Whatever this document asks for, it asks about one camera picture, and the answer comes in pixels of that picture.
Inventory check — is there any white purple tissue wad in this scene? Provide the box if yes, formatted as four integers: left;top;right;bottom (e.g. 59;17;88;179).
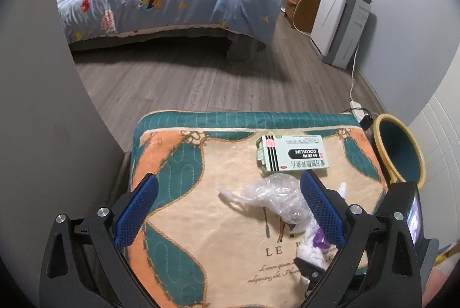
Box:
296;219;332;269

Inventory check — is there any clear plastic bag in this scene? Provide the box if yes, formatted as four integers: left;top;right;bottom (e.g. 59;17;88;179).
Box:
218;173;319;234

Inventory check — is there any yellow teal trash bin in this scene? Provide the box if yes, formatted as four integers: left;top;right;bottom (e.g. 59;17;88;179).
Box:
371;113;426;189

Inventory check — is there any blue yellow bag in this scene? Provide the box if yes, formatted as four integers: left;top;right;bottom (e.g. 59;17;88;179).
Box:
434;242;457;266

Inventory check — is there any green white medicine box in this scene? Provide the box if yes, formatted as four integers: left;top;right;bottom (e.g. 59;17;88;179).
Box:
256;135;329;175

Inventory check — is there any white power strip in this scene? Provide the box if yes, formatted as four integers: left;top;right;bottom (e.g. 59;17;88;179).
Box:
349;100;373;131

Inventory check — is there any white grey air purifier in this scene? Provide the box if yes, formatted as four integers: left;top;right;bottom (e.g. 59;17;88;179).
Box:
310;0;372;69

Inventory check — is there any wooden side cabinet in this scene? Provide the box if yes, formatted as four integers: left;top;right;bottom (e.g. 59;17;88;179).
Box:
285;0;321;34

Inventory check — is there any bed with blue quilt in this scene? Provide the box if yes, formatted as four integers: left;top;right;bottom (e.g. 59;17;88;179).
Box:
56;0;282;62

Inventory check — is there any white power cable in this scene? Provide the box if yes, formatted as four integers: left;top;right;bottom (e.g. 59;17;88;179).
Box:
348;39;362;104

